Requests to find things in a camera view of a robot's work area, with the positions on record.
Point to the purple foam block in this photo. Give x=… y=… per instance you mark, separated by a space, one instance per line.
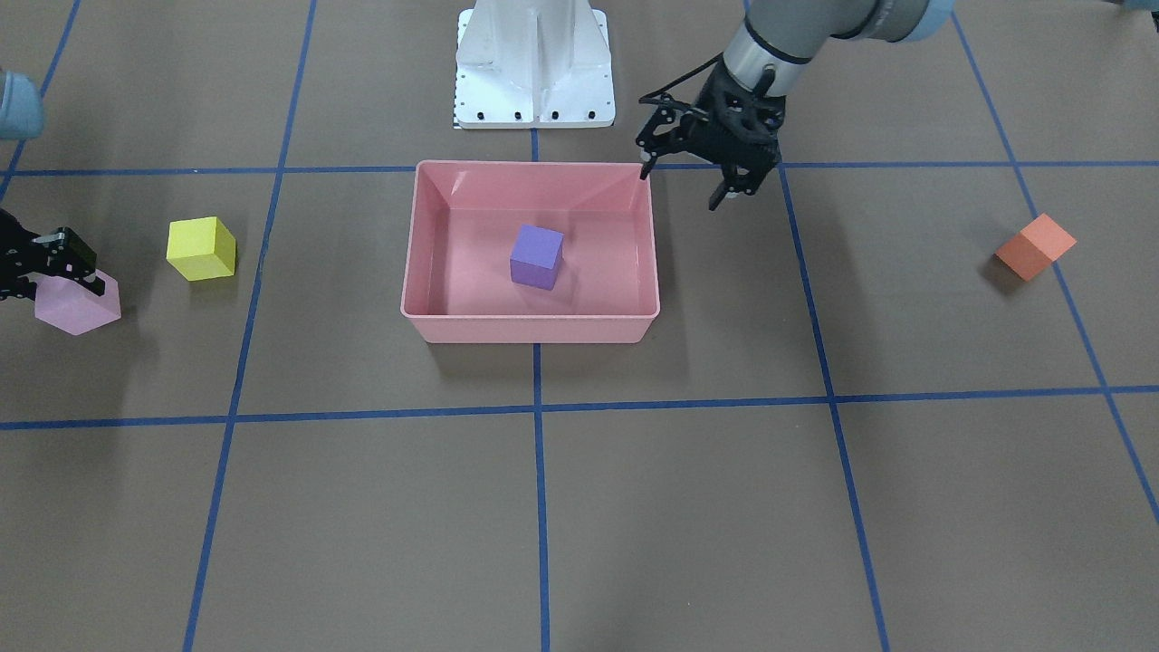
x=536 y=257

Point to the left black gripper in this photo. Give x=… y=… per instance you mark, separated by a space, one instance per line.
x=705 y=132

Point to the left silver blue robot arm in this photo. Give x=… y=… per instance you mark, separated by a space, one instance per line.
x=776 y=41

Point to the yellow foam block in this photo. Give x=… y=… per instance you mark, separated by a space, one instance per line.
x=201 y=249

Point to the orange foam block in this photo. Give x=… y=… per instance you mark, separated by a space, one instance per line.
x=1035 y=247

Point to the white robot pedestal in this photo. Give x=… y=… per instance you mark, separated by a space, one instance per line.
x=533 y=65

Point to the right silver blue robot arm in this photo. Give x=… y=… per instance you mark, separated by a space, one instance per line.
x=22 y=117

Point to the pink foam block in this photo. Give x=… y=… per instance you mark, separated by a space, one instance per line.
x=70 y=307

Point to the pink plastic bin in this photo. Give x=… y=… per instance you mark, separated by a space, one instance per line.
x=465 y=217

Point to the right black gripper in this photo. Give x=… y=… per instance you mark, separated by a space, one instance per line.
x=20 y=256

